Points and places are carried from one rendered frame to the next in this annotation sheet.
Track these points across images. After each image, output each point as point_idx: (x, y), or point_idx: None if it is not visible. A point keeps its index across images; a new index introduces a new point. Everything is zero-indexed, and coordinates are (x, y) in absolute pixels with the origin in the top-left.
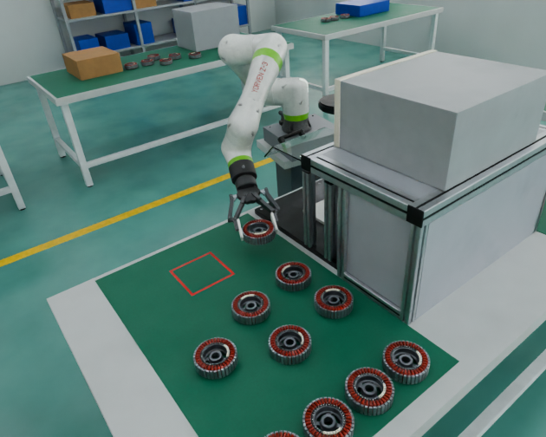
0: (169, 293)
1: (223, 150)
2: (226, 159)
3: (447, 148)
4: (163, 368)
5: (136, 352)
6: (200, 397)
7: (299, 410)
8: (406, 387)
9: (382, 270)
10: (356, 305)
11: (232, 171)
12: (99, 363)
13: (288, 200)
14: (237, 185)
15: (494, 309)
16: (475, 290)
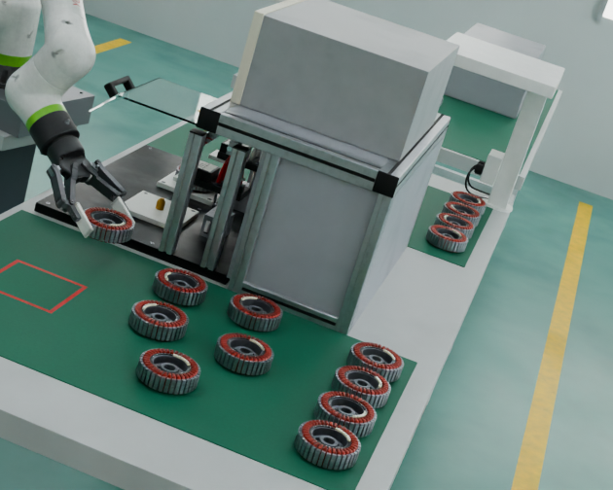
0: (12, 310)
1: (18, 92)
2: (26, 108)
3: (411, 111)
4: (102, 390)
5: (42, 377)
6: (181, 412)
7: (302, 412)
8: None
9: (314, 266)
10: None
11: (48, 127)
12: (0, 392)
13: (78, 193)
14: (61, 152)
15: (416, 319)
16: (387, 302)
